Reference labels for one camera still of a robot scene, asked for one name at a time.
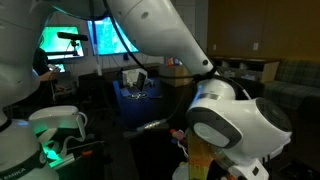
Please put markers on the white terry towel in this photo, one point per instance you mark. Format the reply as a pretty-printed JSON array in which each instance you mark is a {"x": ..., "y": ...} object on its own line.
[{"x": 180, "y": 172}]

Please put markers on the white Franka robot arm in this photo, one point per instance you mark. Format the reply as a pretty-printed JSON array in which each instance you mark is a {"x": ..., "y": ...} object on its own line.
[{"x": 160, "y": 26}]

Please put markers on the cardboard box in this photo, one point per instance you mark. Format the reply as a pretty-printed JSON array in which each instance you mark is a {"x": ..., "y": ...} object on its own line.
[{"x": 175, "y": 75}]

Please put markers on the blue bin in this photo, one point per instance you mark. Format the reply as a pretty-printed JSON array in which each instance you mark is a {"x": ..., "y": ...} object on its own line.
[{"x": 146, "y": 106}]

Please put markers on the small open laptop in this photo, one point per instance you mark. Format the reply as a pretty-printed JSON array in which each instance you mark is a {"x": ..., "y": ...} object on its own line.
[{"x": 140, "y": 81}]

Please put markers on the colourful snack box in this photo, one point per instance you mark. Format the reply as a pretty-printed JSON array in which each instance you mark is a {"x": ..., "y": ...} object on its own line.
[{"x": 171, "y": 61}]

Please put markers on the white translucent box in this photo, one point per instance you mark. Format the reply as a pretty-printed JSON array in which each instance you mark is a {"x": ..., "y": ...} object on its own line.
[{"x": 130, "y": 78}]

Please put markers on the blue toy disc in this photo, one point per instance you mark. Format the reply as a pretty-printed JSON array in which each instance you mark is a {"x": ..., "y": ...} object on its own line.
[{"x": 174, "y": 141}]

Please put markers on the black office chair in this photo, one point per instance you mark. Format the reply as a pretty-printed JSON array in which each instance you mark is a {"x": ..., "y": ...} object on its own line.
[{"x": 91, "y": 90}]

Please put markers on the yellow toy disc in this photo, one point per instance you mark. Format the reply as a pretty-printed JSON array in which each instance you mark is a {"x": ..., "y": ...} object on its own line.
[{"x": 182, "y": 164}]

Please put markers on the wooden shelf cabinet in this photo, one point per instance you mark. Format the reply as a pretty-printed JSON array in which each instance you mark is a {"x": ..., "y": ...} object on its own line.
[{"x": 253, "y": 68}]

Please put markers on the small lit screen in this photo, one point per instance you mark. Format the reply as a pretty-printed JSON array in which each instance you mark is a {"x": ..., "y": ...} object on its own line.
[{"x": 59, "y": 68}]

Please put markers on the person in dark clothes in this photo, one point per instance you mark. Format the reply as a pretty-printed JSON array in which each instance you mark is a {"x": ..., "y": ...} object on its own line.
[{"x": 40, "y": 63}]

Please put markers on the green plaid couch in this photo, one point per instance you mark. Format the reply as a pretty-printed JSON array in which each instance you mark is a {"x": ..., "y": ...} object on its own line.
[{"x": 293, "y": 83}]

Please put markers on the white wall outlet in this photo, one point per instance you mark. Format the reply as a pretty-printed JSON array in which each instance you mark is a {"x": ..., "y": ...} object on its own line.
[
  {"x": 255, "y": 46},
  {"x": 214, "y": 47}
]

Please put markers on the wall monitor with blue picture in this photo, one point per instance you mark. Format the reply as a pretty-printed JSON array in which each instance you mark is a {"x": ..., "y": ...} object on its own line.
[{"x": 110, "y": 36}]

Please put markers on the yellow wrist camera mount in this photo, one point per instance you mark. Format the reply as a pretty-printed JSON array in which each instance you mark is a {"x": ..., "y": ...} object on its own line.
[{"x": 200, "y": 153}]

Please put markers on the black camera on tripod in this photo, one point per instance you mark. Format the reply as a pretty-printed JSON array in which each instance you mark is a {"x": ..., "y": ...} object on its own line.
[{"x": 71, "y": 36}]

